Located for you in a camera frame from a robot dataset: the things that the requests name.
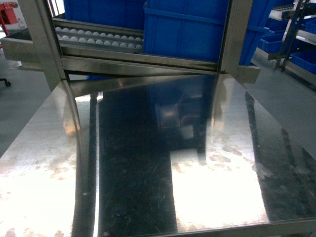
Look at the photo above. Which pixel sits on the large blue plastic crate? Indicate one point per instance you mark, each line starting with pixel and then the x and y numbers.
pixel 191 29

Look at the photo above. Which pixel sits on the blue plastic crate behind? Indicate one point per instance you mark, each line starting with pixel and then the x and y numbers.
pixel 118 13

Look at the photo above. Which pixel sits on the stainless steel roller rack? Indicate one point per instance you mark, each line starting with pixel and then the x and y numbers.
pixel 60 47

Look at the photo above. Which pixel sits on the small blue bin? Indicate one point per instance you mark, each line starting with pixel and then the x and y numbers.
pixel 271 43

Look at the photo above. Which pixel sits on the black office chair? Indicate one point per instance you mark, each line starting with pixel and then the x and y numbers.
pixel 6 82

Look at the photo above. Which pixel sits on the red metal table frame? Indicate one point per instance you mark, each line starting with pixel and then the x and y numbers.
pixel 7 15

